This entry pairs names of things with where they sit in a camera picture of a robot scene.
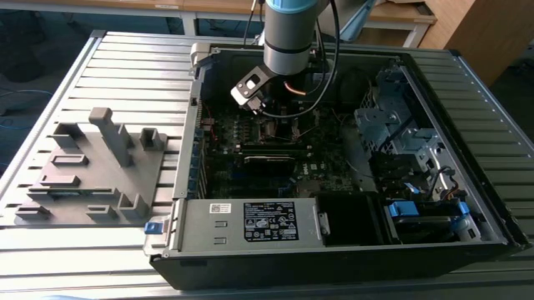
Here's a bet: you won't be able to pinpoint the CPU socket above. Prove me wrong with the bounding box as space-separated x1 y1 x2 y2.
256 117 302 144

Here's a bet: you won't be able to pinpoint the black graphics card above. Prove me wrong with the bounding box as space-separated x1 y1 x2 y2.
243 155 298 179

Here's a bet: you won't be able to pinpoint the silver metal drive cage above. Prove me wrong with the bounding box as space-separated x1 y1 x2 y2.
352 59 450 176

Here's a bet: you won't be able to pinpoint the green motherboard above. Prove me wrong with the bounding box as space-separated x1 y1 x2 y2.
195 99 379 199

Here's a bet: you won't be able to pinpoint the grey slanted plate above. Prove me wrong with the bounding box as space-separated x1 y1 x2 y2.
340 127 379 192

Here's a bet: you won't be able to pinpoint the small chipset heatsink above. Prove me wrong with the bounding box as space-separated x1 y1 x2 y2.
296 180 322 194

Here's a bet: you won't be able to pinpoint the hard disk in blue carrier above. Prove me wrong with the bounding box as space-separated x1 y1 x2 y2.
386 201 473 244

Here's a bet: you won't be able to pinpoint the grey power supply unit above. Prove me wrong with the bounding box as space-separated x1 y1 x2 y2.
176 197 326 251

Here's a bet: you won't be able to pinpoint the wooden desk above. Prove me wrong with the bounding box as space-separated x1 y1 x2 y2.
0 0 438 48

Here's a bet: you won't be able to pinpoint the grey parts rack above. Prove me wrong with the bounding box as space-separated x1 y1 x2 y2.
15 107 168 226

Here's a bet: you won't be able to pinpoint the wooden cabinet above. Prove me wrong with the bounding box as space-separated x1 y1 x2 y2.
419 0 534 87

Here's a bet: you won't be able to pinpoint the black PC case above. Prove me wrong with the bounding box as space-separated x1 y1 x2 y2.
141 42 533 291

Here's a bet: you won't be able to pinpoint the green RAM stick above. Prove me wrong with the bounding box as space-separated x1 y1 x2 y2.
48 191 92 199

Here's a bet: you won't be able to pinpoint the orange wrist wire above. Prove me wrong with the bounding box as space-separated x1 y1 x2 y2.
282 79 308 97

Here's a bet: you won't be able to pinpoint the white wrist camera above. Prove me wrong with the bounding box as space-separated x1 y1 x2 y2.
230 64 272 116

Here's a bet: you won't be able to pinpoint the grey case handle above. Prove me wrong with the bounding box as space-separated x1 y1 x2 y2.
190 42 222 69

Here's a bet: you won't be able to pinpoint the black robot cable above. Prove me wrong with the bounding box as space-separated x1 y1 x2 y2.
243 0 342 119

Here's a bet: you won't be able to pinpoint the black wire bundle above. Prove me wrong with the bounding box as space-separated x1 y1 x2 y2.
368 152 418 191

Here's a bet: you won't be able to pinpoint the coloured power wires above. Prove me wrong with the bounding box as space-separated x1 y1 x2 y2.
442 184 466 203

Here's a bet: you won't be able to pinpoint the blue floor cable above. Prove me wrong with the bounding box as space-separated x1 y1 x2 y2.
0 89 55 131

